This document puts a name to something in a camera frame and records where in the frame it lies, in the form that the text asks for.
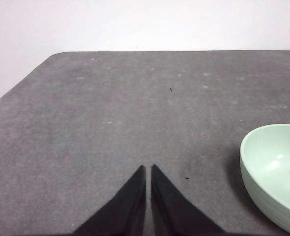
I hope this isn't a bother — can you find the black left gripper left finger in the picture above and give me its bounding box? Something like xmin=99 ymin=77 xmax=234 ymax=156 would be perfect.
xmin=72 ymin=165 xmax=147 ymax=236

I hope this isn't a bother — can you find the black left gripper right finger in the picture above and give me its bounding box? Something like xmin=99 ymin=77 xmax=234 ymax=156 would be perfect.
xmin=150 ymin=164 xmax=226 ymax=236

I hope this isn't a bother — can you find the green ribbed bowl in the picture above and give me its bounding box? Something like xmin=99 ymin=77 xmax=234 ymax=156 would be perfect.
xmin=240 ymin=123 xmax=290 ymax=236

